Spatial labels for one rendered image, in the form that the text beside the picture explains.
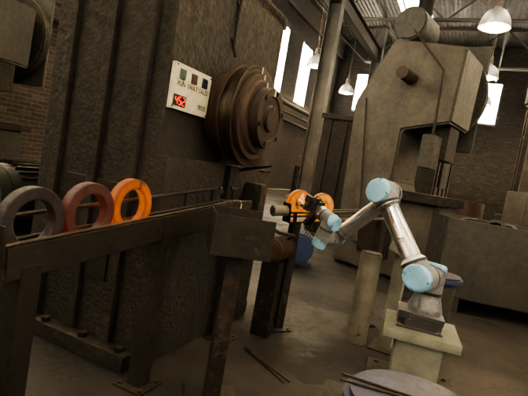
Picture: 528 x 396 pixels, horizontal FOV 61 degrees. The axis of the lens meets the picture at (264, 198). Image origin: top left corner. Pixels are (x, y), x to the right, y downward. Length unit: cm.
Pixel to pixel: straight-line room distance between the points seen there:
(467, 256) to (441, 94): 157
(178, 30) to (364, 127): 319
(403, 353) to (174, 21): 169
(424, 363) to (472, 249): 185
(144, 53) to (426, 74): 329
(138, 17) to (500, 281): 321
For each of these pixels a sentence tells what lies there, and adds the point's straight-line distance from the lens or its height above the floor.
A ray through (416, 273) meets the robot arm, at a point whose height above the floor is 56.
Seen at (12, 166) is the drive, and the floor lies 66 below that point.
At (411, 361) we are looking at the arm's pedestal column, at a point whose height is 16.
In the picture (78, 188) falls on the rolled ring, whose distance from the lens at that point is 137.
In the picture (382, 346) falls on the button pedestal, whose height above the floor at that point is 2.
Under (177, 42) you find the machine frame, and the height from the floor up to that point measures 131.
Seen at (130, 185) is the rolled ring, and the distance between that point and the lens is 152.
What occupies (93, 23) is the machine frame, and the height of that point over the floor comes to 137.
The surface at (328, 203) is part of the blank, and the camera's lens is 259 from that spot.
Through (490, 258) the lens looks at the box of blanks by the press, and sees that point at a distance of 393.
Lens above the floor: 90
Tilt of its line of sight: 4 degrees down
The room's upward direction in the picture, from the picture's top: 10 degrees clockwise
